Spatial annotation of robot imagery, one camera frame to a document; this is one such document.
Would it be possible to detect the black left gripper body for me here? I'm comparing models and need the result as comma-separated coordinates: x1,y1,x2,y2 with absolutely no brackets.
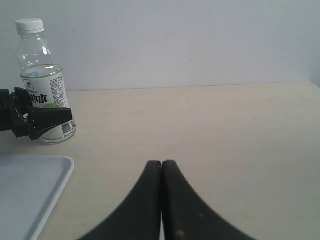
0,87,34,140

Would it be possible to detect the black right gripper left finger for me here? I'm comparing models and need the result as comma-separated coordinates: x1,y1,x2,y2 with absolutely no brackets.
81,160,162,240

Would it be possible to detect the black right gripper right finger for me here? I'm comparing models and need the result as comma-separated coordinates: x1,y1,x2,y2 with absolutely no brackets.
162,160,252,240

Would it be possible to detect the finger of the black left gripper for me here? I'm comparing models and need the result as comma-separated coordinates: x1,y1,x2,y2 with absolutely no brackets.
27,106,72,140

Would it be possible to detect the clear labelled plastic bottle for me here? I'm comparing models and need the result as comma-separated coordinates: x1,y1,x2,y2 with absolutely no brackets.
16,29,77,145

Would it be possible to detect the white bottle cap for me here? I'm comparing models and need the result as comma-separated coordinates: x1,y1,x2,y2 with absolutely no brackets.
15,18,45,35

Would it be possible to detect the white rectangular plastic tray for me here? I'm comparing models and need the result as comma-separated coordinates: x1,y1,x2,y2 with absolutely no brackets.
0,155,75,240

